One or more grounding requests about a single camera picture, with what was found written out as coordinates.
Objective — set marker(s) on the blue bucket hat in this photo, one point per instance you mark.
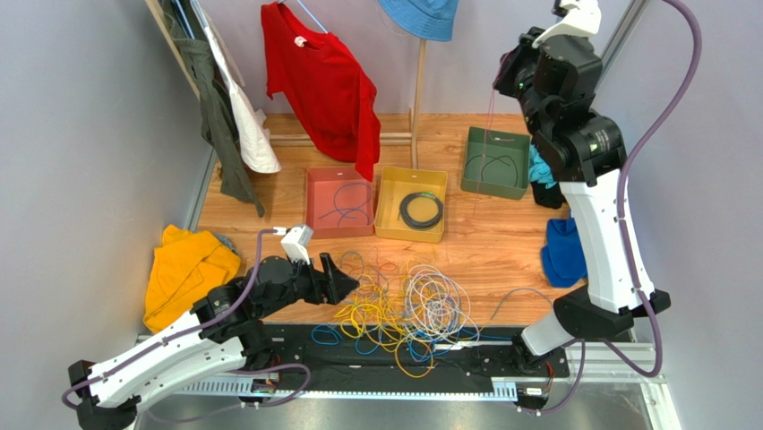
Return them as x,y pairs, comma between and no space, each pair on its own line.
425,19

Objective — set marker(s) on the olive green garment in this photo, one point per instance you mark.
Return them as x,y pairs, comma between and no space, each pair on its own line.
218,126

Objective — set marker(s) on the orange yellow cloth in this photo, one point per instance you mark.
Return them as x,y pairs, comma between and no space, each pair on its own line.
187,265

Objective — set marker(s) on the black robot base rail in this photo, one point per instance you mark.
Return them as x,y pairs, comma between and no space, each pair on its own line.
471,370

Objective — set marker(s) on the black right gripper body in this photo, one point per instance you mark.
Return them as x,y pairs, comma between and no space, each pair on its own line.
510,73

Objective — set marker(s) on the grey denim cloth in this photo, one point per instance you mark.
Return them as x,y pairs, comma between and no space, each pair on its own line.
225,241

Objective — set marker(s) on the aluminium frame post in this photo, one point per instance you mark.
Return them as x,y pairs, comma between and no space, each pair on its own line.
628,21

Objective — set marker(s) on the blue cloth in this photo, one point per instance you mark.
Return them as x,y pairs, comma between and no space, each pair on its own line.
562,257

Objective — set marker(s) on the white garment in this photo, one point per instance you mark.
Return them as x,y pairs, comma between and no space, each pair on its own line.
255,147

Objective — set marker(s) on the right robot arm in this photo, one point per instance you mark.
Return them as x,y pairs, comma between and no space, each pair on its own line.
554,79

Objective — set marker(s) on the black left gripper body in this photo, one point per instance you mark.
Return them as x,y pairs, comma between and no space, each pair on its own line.
305,284

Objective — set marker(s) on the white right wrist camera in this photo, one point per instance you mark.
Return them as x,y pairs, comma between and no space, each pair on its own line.
579,18

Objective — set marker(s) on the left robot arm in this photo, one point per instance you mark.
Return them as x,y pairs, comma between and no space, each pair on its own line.
222,332

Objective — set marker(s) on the red shirt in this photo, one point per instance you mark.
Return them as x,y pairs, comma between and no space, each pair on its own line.
326,87

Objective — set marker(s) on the red plastic bin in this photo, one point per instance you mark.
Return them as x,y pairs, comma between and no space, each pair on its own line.
339,203

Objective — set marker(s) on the green plastic bin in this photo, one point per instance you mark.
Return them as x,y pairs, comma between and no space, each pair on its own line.
495,164

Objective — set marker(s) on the black cloth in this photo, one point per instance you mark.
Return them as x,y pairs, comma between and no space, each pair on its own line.
548,197

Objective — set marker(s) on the yellow plastic bin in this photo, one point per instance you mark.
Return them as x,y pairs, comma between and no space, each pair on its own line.
411,205

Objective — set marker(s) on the wooden clothes rack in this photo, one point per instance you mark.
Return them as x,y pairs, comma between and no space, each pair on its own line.
285,131

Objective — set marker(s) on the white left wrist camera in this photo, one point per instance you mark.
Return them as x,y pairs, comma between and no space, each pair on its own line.
294,242

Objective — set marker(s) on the cyan cloth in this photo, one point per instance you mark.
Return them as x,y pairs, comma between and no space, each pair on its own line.
539,171

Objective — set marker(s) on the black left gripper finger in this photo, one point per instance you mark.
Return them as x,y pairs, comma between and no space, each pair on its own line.
339,286
330,269

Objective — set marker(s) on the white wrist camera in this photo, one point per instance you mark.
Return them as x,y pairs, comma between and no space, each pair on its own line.
294,242
579,18

